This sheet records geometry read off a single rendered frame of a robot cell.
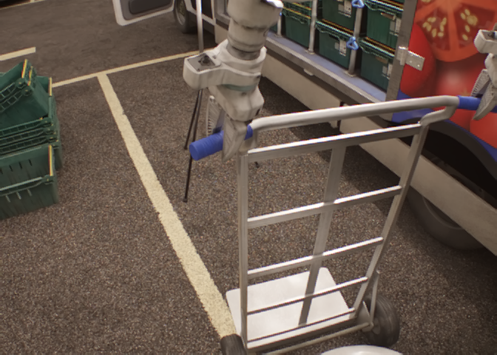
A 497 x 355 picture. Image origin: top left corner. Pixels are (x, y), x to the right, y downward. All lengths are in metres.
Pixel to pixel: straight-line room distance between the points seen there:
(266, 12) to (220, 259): 1.69
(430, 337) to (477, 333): 0.26
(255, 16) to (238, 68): 0.09
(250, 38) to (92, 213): 2.08
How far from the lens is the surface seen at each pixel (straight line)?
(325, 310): 1.89
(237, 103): 0.58
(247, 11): 0.49
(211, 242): 2.13
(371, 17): 2.38
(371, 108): 0.86
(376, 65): 2.40
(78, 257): 2.25
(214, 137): 0.69
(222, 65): 0.54
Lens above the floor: 1.61
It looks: 38 degrees down
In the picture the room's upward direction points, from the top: straight up
